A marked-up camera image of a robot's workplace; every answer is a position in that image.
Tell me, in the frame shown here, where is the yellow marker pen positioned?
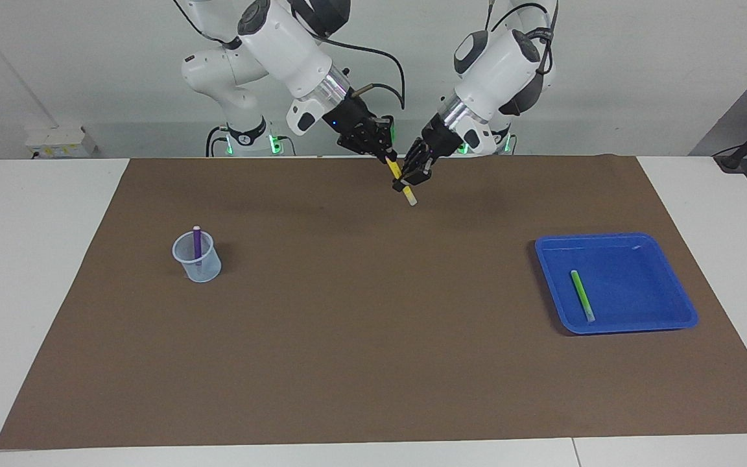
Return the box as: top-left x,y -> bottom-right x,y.
386,158 -> 418,207

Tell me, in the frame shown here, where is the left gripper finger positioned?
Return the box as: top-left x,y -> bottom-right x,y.
407,159 -> 434,187
392,150 -> 423,193

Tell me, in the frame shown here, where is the green marker pen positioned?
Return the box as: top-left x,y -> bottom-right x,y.
570,270 -> 597,324

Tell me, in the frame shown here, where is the brown table mat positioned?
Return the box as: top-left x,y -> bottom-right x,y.
0,156 -> 747,451

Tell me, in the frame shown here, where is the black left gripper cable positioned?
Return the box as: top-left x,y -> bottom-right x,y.
487,0 -> 560,75

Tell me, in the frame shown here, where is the white power strip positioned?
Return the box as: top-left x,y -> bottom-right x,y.
25,126 -> 97,158

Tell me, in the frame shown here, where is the clear plastic cup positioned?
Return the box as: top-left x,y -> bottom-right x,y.
172,230 -> 222,284

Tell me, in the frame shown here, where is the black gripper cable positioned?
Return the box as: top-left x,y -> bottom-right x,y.
322,36 -> 408,111
487,0 -> 560,75

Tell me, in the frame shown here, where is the blue plastic tray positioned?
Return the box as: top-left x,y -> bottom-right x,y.
534,233 -> 699,336

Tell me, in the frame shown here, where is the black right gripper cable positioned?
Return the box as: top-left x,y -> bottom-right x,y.
322,36 -> 408,111

